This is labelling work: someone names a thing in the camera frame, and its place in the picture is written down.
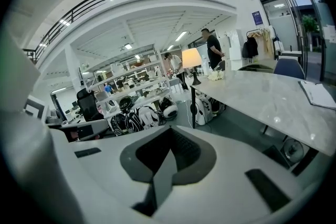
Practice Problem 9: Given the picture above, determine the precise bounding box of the glass entrance door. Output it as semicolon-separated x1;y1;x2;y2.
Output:
236;0;336;83

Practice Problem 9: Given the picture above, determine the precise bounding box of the black floor fan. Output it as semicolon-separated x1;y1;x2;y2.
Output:
282;137;305;164

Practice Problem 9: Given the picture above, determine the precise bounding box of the black office chair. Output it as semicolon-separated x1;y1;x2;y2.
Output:
76;88;106;122

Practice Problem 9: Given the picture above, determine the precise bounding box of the table with grey tablecloth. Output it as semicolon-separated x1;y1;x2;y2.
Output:
167;77;185;93

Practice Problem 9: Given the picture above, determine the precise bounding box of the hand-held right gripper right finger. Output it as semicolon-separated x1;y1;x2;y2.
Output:
154;125;302;224

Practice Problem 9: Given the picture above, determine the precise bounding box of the lit table lamp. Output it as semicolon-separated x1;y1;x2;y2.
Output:
181;47;203;87

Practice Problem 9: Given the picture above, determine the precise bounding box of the white flower bouquet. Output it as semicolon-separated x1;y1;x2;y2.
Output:
207;70;226;82

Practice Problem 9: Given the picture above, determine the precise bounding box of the clothes rack with beige garments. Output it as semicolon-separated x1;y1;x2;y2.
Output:
245;28;273;61

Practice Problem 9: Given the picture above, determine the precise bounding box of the white backpack with black straps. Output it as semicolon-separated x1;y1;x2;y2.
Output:
195;94;226;126

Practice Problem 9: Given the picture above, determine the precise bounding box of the black clipboard with paper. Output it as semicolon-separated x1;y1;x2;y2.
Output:
298;80;336;111

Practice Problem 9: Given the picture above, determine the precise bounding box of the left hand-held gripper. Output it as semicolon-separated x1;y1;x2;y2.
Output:
25;97;110;143

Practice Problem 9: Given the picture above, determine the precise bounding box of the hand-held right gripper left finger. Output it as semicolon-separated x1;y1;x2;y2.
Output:
56;125;172;224

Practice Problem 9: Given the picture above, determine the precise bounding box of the white shelf rack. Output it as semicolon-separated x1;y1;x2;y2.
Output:
78;59;173;113

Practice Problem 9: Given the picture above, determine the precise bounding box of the blue wall poster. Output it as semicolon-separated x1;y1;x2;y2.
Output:
251;10;264;26

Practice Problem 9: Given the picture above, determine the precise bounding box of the grey marble table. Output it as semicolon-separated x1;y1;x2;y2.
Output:
190;69;336;177

